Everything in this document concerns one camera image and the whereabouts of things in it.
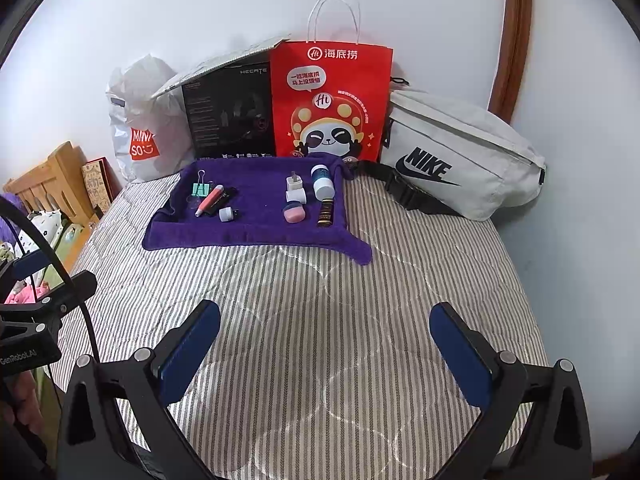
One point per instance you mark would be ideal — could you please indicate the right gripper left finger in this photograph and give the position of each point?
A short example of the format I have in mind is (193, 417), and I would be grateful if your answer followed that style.
(181, 351)

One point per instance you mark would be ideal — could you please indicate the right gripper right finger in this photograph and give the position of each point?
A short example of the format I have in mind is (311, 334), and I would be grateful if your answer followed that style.
(467, 354)

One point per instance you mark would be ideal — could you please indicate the pink red tube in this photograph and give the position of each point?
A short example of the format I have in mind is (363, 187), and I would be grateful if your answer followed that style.
(209, 200)

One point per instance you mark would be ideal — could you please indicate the white blue pill bottle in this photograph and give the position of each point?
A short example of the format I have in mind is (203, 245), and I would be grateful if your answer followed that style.
(322, 183)

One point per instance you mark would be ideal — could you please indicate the left hand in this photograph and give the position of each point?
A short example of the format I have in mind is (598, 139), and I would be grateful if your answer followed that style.
(26, 409)

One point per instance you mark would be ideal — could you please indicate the wooden headboard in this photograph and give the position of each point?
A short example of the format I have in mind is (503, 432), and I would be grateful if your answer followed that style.
(56, 184)

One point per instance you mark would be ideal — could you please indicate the small white blue-cap jar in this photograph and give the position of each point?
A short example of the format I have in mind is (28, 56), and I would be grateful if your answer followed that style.
(228, 214)

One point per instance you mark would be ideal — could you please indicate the patterned brown box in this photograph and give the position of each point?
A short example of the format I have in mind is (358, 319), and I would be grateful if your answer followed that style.
(101, 184)

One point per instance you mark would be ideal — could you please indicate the black rectangular object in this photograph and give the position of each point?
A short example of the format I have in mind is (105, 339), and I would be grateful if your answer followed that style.
(221, 201)

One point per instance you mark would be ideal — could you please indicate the teal binder clip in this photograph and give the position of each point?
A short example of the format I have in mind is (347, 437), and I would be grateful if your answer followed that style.
(200, 187)

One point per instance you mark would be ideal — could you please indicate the purple fleece towel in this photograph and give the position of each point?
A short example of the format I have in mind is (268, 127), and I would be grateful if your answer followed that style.
(259, 200)

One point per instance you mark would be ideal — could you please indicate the pink round jar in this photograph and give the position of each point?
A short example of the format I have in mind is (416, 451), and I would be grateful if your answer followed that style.
(294, 212)

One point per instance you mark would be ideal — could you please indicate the white charger cube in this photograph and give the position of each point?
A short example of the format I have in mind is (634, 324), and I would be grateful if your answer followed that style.
(297, 195)

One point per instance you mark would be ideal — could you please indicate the dark gold-band small bottle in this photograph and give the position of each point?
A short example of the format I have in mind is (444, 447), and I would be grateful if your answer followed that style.
(326, 213)

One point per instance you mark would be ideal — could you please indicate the white power adapter plug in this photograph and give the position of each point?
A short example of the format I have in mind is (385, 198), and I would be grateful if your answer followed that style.
(294, 182)

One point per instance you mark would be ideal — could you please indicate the white Nike waist bag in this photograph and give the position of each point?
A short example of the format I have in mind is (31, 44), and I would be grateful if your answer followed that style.
(445, 156)

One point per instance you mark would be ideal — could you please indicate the white Miniso plastic bag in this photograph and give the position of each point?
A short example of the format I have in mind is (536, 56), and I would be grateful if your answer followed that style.
(150, 133)

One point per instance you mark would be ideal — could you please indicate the black headset box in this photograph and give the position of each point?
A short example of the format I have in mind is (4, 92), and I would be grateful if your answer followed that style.
(228, 102)

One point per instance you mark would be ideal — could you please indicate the red panda paper bag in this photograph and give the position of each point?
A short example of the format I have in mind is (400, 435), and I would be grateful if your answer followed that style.
(327, 96)

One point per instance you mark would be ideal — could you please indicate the brown wooden door frame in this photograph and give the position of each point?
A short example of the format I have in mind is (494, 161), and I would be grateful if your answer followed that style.
(517, 19)

